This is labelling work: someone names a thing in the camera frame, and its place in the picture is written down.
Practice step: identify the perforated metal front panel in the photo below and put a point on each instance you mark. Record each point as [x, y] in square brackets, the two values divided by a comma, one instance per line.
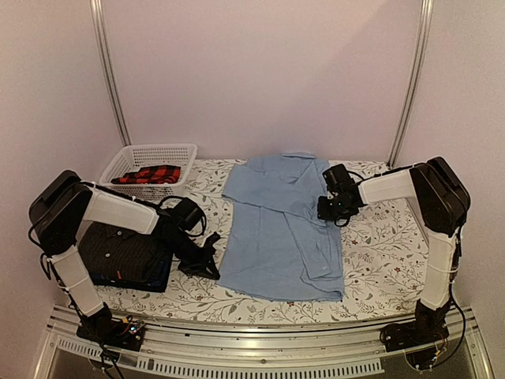
[350, 367]

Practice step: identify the aluminium frame post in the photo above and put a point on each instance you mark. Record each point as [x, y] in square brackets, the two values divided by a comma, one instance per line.
[419, 53]
[100, 29]

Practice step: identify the left aluminium frame post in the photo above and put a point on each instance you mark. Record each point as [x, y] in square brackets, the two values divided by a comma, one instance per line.
[100, 29]

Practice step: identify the black pinstriped folded shirt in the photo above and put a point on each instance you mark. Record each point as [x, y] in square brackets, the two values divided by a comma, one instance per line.
[115, 251]

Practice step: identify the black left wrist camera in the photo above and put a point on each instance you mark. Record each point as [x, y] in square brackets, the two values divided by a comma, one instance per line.
[187, 213]

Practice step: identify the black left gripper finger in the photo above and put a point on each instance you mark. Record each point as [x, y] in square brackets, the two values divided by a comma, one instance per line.
[209, 244]
[204, 268]

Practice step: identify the aluminium front rail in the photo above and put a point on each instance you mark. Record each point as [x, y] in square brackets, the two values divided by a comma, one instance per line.
[184, 340]

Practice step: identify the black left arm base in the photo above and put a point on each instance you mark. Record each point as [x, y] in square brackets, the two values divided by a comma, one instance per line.
[103, 328]

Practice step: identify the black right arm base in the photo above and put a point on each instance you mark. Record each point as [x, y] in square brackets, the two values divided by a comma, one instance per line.
[427, 327]

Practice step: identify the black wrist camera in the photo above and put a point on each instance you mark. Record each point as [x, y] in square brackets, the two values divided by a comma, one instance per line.
[338, 179]
[187, 213]

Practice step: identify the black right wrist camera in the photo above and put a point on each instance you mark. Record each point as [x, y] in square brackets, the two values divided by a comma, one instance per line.
[338, 179]

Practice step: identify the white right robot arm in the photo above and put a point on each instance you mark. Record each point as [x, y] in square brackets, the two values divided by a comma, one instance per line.
[441, 197]

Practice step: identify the white plastic laundry basket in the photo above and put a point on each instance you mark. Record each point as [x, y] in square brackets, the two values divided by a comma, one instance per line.
[134, 157]

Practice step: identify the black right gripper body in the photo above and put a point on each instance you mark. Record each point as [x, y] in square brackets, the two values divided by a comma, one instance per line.
[332, 212]

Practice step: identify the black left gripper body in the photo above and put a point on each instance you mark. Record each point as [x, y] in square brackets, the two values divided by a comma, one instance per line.
[181, 247]

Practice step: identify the dark blue folded shirt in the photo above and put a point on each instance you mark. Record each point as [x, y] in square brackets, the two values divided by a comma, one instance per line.
[156, 280]

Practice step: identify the light blue long sleeve shirt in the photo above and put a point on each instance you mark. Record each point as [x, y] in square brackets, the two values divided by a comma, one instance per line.
[278, 248]

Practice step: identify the right aluminium frame post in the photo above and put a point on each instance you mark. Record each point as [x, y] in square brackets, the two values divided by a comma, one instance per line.
[419, 53]

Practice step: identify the red black patterned shirt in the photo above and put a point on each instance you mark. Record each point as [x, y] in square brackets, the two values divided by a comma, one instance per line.
[153, 175]

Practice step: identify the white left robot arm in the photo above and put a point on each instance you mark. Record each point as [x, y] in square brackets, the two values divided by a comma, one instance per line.
[64, 211]

